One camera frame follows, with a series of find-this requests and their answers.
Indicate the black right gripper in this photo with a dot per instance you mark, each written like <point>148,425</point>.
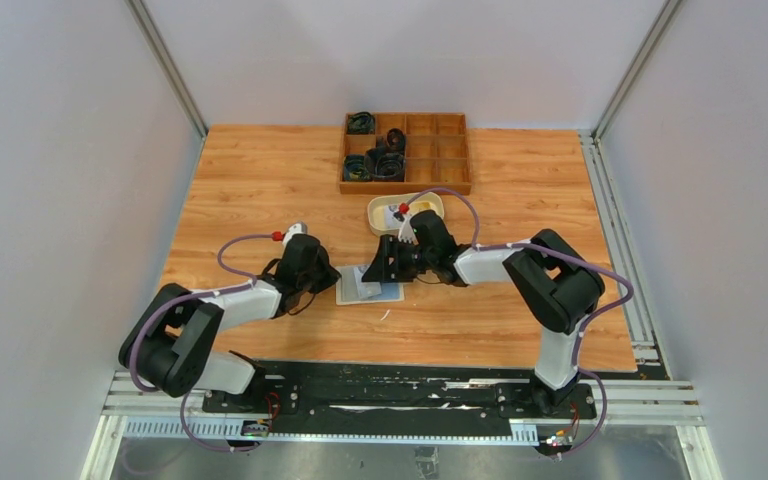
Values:
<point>381,270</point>

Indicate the pale credit card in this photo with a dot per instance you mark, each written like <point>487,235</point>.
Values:
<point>368,290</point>

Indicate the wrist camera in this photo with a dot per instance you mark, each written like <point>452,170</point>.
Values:
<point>293,230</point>
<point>406,232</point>

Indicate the rolled black belt top left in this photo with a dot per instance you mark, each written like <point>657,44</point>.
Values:
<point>361,123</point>

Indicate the wooden compartment box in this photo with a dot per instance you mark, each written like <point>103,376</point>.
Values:
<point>437,153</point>

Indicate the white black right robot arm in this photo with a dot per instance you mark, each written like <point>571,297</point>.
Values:
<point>559,291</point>

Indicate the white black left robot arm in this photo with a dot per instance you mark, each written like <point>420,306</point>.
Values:
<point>171,347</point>

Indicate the beige oval tray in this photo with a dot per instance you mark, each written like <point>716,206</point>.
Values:
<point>375,209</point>

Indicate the white card in tray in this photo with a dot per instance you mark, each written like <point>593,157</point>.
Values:
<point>392,216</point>

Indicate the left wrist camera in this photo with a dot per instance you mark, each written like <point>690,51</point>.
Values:
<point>293,230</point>

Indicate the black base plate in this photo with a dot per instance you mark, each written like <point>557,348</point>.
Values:
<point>379,403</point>

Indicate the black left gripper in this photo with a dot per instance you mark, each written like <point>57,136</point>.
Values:
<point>330,276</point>

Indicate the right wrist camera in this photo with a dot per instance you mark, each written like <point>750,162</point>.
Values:
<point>406,232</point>

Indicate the rolled black belt middle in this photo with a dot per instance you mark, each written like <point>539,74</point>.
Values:
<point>395,141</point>

